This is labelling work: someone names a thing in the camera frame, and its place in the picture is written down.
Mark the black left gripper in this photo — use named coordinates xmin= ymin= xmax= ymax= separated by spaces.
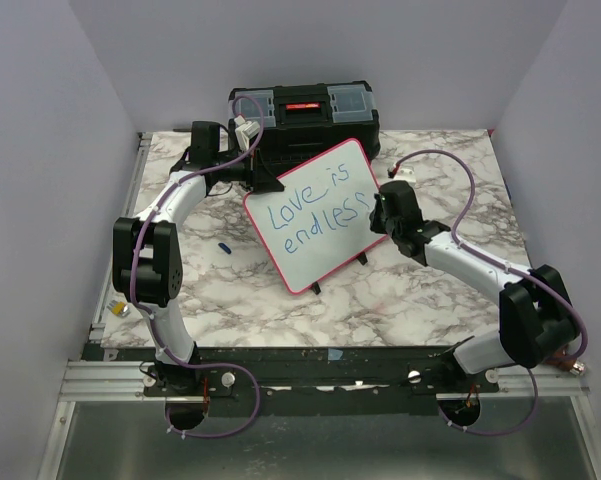
xmin=213 ymin=146 xmax=285 ymax=193

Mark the pink framed whiteboard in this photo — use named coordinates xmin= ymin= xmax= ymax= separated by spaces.
xmin=243 ymin=138 xmax=386 ymax=294

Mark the blue marker cap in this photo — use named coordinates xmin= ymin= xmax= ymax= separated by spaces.
xmin=218 ymin=242 xmax=232 ymax=255

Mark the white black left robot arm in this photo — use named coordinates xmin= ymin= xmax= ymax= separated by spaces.
xmin=112 ymin=115 xmax=264 ymax=395

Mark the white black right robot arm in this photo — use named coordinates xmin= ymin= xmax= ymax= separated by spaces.
xmin=370 ymin=180 xmax=583 ymax=392

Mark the black plastic toolbox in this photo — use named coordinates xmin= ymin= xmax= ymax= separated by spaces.
xmin=228 ymin=80 xmax=381 ymax=176

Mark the blue tape piece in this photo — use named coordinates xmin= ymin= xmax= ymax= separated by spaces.
xmin=327 ymin=348 xmax=344 ymax=361

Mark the yellow silver small part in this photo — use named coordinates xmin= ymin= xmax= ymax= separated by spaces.
xmin=107 ymin=300 xmax=130 ymax=318

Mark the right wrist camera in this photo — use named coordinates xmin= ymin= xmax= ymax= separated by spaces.
xmin=388 ymin=165 xmax=417 ymax=186

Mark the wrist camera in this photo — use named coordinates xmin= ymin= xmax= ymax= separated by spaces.
xmin=388 ymin=165 xmax=417 ymax=186
xmin=234 ymin=114 xmax=260 ymax=152

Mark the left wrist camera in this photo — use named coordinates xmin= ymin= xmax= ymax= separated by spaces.
xmin=234 ymin=114 xmax=260 ymax=152

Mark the aluminium frame rail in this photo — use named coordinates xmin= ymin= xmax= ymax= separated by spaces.
xmin=88 ymin=132 xmax=153 ymax=343

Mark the black mounting rail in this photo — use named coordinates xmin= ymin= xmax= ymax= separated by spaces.
xmin=67 ymin=344 xmax=499 ymax=418

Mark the red brown cable connector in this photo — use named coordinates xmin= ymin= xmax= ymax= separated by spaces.
xmin=546 ymin=350 xmax=587 ymax=376

